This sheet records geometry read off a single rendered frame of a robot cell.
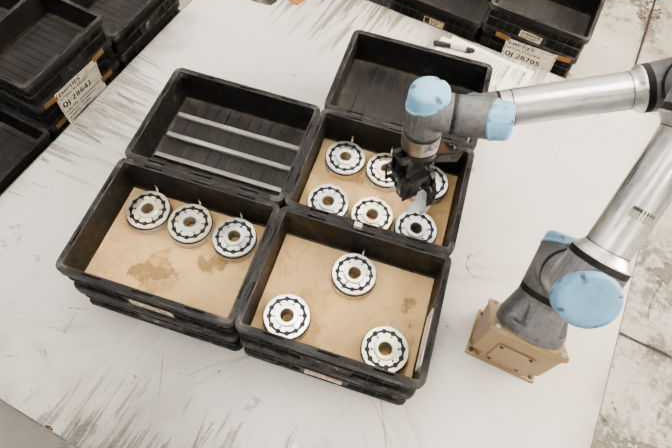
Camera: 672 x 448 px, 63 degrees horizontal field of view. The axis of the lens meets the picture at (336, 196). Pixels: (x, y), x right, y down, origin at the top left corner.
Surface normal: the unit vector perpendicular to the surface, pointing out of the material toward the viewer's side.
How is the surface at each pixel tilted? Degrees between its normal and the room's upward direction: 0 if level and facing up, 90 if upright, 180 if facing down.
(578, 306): 52
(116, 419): 0
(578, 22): 0
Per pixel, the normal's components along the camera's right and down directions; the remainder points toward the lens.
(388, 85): 0.06, -0.50
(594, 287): -0.20, 0.33
